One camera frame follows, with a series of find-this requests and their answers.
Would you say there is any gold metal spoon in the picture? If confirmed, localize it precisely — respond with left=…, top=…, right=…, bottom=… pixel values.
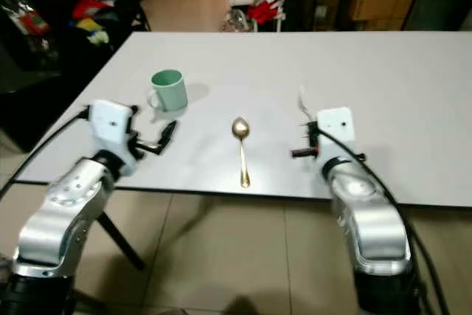
left=231, top=117, right=252, bottom=189

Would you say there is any green ceramic mug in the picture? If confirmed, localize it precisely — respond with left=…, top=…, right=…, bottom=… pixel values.
left=147, top=69, right=189, bottom=113

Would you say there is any black table leg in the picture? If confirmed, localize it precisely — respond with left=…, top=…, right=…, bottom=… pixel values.
left=100, top=212, right=147, bottom=270

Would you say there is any black low stand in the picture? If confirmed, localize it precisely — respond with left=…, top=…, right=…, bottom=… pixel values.
left=0, top=35, right=89, bottom=153

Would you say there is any red cloth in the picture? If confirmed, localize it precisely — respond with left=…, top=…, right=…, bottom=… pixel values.
left=247, top=1, right=281, bottom=27

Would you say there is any red and yellow toy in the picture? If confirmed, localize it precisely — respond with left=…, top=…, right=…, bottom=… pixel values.
left=72, top=0, right=117, bottom=44

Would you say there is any brown cardboard box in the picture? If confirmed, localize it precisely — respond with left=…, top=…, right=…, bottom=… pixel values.
left=350, top=0, right=421, bottom=21

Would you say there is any clear package with red label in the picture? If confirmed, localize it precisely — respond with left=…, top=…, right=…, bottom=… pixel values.
left=4, top=0, right=50, bottom=54

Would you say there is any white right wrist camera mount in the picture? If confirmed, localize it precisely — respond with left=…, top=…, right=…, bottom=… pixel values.
left=316, top=107, right=356, bottom=183

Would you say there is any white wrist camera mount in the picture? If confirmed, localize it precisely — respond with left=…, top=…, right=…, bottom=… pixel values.
left=90, top=100, right=139, bottom=176
left=316, top=107, right=356, bottom=183

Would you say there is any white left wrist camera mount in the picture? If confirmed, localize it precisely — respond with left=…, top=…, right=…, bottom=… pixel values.
left=90, top=100, right=139, bottom=176

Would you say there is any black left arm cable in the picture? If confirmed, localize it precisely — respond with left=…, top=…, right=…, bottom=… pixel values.
left=0, top=107, right=92, bottom=194

